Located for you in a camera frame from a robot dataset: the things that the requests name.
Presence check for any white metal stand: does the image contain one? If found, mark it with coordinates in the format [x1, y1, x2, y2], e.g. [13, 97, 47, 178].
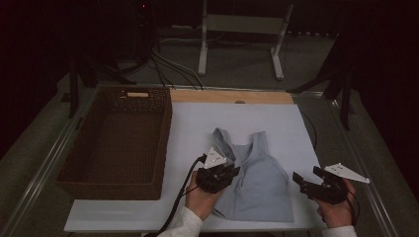
[197, 0, 295, 81]

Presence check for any white table mat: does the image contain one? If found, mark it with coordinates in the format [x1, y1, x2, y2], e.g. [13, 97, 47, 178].
[63, 102, 343, 233]

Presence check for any brown wicker basket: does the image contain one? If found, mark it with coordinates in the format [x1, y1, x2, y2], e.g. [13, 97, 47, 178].
[55, 86, 173, 201]

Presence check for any thin black table cable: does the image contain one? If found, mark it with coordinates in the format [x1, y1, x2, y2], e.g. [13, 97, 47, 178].
[300, 112, 318, 150]

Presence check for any right hand-held gripper cable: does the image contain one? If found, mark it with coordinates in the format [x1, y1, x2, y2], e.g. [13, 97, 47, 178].
[344, 189, 361, 227]

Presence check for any dark equipment with red light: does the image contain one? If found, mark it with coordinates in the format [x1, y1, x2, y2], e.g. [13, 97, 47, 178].
[131, 0, 158, 63]

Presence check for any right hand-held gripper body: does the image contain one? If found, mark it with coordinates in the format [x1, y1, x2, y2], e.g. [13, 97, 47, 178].
[302, 162, 371, 205]

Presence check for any light wooden board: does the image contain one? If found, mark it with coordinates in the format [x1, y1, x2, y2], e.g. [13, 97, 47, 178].
[170, 89, 294, 106]

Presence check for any grey floor cable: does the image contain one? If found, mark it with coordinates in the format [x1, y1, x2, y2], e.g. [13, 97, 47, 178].
[151, 38, 207, 91]

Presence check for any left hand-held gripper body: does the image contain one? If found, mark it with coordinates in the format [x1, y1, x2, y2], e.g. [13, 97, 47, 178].
[196, 146, 230, 195]

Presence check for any black metal stand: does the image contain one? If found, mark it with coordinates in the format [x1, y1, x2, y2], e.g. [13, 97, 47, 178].
[286, 33, 357, 131]
[67, 48, 137, 119]

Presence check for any light blue tank top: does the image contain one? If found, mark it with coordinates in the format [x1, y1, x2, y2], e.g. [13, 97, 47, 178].
[211, 127, 294, 223]

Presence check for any person's left hand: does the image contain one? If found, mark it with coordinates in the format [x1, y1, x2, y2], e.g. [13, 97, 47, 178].
[185, 171, 225, 221]

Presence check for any metal table frame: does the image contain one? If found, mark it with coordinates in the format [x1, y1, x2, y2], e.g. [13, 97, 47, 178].
[0, 82, 401, 237]

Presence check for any black floor cable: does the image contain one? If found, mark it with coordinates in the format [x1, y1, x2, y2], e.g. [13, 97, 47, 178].
[149, 53, 176, 91]

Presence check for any person's right hand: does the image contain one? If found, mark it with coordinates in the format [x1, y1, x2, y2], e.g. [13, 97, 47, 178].
[316, 179, 358, 229]

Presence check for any white power strip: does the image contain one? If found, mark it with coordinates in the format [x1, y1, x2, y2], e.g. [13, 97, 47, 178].
[170, 24, 203, 32]

